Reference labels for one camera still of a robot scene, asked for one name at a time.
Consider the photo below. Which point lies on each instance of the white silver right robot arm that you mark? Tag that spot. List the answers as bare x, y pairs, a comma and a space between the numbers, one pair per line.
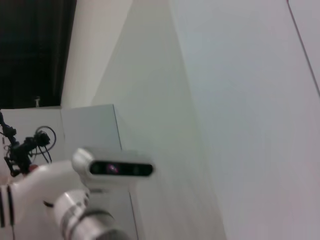
75, 217

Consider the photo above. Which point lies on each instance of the white robot torso shell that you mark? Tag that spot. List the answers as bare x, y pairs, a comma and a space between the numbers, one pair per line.
37, 187

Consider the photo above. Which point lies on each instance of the dark window opening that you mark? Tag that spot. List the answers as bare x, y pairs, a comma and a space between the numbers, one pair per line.
30, 50

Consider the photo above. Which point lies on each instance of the white robot head camera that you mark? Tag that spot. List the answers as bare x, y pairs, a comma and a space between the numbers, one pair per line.
117, 170

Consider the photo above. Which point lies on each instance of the small metal bracket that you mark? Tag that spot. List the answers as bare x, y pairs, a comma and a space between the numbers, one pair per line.
37, 101

